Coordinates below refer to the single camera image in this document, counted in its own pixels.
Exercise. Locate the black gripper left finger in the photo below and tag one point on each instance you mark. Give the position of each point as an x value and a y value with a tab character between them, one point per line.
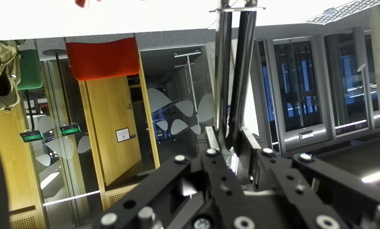
184	178

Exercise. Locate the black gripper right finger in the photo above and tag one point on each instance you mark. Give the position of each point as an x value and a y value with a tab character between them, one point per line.
307	178

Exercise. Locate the steel kitchen tongs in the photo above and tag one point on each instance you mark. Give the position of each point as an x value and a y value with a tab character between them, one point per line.
244	63

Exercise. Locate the white door sign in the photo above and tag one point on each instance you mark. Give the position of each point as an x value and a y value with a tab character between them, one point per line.
122	135

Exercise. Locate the wooden door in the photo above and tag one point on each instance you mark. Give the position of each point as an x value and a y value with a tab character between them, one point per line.
104	160

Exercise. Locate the grey framed glass door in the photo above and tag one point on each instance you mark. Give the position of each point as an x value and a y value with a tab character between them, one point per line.
301	84

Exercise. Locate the green lit sign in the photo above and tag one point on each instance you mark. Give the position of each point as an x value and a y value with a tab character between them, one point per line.
70	128
30	135

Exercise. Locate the camouflage bag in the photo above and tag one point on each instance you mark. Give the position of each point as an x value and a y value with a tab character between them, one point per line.
0	54

